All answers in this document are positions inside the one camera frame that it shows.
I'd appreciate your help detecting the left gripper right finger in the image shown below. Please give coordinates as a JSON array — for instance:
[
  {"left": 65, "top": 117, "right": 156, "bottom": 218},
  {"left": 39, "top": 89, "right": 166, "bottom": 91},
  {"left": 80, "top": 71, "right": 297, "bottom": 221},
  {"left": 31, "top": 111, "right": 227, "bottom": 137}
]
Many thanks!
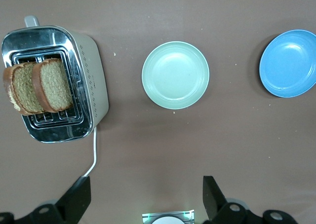
[{"left": 202, "top": 176, "right": 296, "bottom": 224}]

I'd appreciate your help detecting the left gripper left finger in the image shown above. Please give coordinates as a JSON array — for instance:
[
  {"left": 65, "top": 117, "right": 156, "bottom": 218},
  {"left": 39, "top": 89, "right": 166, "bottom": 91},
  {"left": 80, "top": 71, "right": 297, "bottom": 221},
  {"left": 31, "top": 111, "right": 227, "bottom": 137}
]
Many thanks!
[{"left": 0, "top": 176, "right": 91, "bottom": 224}]

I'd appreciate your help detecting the brown bread slice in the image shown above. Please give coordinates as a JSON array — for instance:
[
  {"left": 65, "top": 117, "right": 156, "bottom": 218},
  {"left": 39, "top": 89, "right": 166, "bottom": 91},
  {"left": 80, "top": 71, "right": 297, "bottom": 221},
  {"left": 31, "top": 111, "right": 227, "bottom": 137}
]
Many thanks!
[
  {"left": 2, "top": 62, "right": 45, "bottom": 116},
  {"left": 31, "top": 58, "right": 74, "bottom": 113}
]

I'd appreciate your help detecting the green plate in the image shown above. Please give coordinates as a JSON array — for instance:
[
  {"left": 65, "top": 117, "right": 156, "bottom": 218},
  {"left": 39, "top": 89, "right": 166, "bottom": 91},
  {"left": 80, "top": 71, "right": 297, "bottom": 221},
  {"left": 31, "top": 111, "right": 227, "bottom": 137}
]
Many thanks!
[{"left": 141, "top": 40, "right": 210, "bottom": 110}]

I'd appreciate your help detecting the blue plate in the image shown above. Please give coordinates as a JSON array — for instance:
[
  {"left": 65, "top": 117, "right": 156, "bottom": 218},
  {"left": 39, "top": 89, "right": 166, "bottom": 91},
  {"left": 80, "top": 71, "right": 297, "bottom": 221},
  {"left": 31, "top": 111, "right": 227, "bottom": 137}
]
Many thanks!
[{"left": 259, "top": 29, "right": 316, "bottom": 98}]

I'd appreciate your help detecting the beige chrome toaster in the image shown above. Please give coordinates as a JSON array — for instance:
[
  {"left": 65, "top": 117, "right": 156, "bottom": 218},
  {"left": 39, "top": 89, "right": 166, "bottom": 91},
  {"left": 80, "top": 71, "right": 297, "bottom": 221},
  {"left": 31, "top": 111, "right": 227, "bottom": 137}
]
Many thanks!
[{"left": 1, "top": 15, "right": 110, "bottom": 144}]

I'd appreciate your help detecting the white toaster power cord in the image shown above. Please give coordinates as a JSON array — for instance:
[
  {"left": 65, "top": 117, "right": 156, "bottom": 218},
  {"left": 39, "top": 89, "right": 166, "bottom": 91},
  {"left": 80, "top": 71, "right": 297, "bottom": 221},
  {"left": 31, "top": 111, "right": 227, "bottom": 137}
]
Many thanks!
[{"left": 82, "top": 126, "right": 97, "bottom": 179}]

